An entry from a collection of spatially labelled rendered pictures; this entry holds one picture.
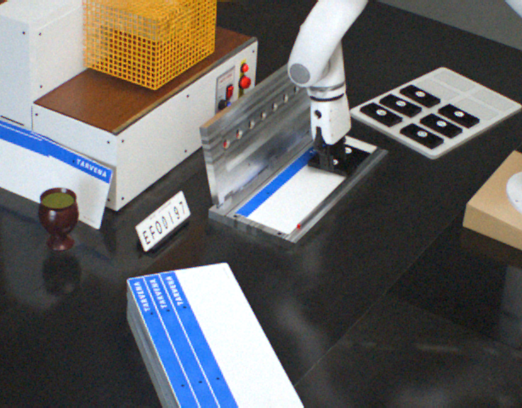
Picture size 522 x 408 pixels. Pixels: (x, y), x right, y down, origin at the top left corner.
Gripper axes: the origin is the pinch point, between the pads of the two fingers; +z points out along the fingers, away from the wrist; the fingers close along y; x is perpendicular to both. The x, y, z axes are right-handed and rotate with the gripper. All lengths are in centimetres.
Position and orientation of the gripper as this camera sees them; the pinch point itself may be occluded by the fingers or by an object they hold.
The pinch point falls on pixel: (332, 157)
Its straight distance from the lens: 252.1
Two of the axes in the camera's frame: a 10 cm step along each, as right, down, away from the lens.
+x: -8.5, -1.6, 5.0
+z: 1.1, 8.8, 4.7
